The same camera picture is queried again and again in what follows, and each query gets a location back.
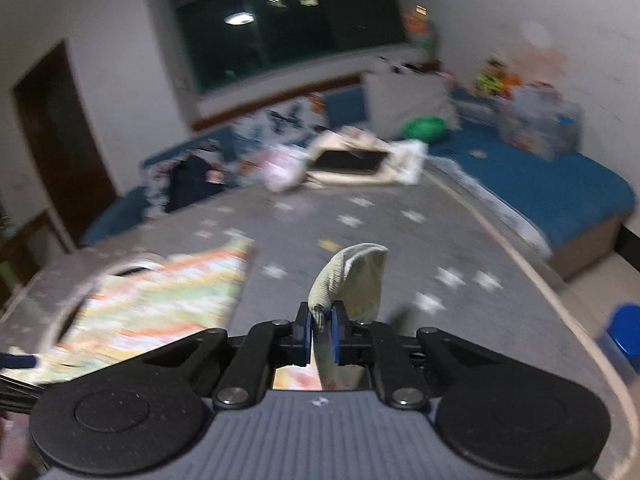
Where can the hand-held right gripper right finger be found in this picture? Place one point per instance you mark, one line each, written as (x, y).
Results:
(340, 332)

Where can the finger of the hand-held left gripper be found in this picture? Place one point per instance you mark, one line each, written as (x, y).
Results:
(17, 360)
(20, 389)

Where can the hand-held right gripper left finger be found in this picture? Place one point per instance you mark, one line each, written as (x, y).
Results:
(301, 332)

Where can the patterned child's pajama top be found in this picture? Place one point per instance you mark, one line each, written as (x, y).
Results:
(165, 290)

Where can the grey star print tablecloth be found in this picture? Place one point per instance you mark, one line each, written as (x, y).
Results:
(400, 240)

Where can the pink white tissue pack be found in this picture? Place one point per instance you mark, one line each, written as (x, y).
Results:
(282, 170)

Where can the cream folded cloth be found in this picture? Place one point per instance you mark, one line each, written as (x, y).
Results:
(410, 160)

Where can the black backpack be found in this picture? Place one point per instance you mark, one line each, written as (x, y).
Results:
(190, 180)

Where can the small butterfly print cushion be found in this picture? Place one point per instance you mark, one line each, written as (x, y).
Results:
(155, 185)

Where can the large butterfly print cushion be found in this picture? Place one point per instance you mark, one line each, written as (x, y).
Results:
(280, 120)

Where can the dark wooden door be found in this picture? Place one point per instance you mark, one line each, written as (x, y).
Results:
(60, 150)

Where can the green ball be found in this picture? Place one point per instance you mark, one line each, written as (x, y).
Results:
(425, 129)

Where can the blue sofa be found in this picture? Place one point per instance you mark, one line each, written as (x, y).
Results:
(525, 185)

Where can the grey pillow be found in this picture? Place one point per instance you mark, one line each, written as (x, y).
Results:
(405, 100)

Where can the panda plush toy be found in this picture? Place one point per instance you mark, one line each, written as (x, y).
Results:
(400, 66)

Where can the pink plush toy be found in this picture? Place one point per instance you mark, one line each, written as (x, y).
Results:
(446, 77)

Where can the blue plastic stool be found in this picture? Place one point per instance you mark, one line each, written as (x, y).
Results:
(625, 330)

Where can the clear plastic storage box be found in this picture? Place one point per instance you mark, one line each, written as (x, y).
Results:
(540, 120)

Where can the teddy bear in yellow vest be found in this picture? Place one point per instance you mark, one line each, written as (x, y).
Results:
(487, 80)

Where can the dark window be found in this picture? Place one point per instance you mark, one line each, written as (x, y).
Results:
(280, 35)

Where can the orange plush toy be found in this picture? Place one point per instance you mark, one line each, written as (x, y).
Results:
(512, 84)

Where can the white wall socket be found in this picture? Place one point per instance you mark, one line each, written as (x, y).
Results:
(181, 84)

